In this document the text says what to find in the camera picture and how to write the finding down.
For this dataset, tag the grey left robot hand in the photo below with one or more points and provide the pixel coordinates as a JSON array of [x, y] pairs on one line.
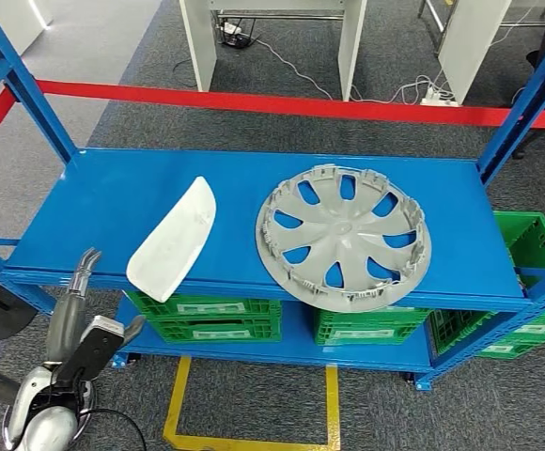
[[66, 330]]

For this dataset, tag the white curved plastic part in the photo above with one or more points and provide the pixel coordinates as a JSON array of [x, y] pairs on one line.
[[174, 243]]

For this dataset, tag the blue metal shelf rack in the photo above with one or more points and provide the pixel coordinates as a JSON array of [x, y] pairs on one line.
[[112, 205]]

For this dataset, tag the white cabinet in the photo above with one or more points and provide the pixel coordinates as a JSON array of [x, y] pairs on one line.
[[19, 18]]

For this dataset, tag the white desk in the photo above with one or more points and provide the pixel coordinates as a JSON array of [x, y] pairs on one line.
[[201, 50], [475, 43]]

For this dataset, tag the long red barrier belt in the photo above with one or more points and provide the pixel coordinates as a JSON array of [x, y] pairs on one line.
[[254, 101]]

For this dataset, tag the white power strip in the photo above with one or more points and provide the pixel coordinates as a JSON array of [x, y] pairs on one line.
[[230, 28], [439, 99]]

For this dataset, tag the grey plastic wheel hubcap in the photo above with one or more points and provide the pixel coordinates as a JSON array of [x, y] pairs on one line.
[[343, 231]]

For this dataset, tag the open green plastic crate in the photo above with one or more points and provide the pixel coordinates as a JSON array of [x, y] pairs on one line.
[[530, 243]]

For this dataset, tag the black stanchion post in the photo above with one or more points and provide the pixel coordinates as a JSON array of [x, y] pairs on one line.
[[0, 317]]

